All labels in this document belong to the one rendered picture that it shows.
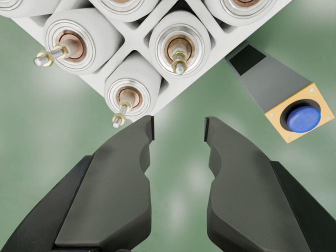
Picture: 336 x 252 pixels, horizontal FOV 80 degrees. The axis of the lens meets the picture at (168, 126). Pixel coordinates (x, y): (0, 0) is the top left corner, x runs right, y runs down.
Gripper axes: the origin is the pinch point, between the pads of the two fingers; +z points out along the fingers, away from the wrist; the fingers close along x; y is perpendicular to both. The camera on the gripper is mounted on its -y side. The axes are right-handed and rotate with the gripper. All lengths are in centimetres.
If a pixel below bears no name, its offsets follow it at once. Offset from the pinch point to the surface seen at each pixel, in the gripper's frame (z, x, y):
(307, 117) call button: 13.5, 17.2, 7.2
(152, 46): 21.6, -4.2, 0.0
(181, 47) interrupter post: 18.5, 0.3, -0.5
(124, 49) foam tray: 28.5, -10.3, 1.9
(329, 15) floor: 47, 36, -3
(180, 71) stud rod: 11.6, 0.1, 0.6
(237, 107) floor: 47, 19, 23
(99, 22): 25.2, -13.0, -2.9
